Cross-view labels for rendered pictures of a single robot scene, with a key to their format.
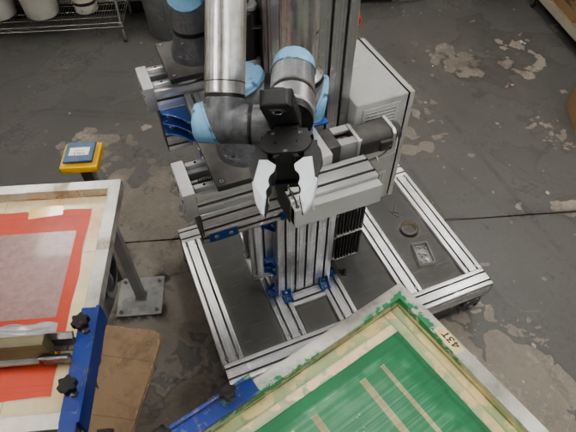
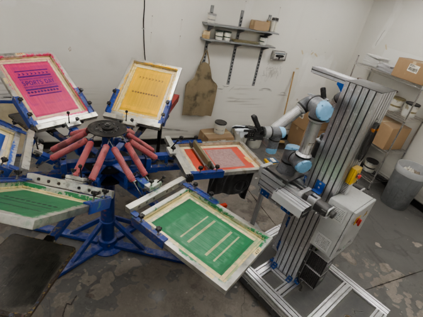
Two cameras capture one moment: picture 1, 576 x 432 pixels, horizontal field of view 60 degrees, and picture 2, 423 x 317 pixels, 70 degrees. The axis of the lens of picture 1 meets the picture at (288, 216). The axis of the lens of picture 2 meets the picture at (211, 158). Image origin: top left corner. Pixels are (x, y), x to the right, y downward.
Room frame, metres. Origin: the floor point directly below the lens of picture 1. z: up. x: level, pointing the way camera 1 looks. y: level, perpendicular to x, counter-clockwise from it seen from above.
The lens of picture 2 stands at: (-0.36, -1.56, 2.42)
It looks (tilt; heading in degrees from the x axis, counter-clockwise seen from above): 30 degrees down; 67
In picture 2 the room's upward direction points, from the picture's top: 11 degrees clockwise
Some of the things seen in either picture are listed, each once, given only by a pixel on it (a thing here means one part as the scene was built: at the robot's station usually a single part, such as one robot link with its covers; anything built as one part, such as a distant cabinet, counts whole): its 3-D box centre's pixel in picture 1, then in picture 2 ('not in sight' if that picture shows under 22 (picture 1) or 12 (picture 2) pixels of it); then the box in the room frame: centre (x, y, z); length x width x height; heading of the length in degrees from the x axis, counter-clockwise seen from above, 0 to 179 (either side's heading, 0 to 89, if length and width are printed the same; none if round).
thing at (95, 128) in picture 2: not in sight; (107, 191); (-0.32, 0.71, 0.67); 0.39 x 0.39 x 1.35
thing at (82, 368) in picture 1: (84, 365); (208, 173); (0.52, 0.50, 0.97); 0.30 x 0.05 x 0.07; 5
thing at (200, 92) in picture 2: not in sight; (201, 84); (1.10, 2.80, 1.06); 0.53 x 0.07 x 1.05; 5
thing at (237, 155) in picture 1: (243, 133); (287, 165); (1.00, 0.11, 1.31); 0.15 x 0.15 x 0.10
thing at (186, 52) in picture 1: (193, 39); not in sight; (1.46, 0.30, 1.31); 0.15 x 0.15 x 0.10
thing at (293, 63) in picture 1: (292, 81); (276, 133); (0.72, -0.01, 1.65); 0.11 x 0.08 x 0.09; 178
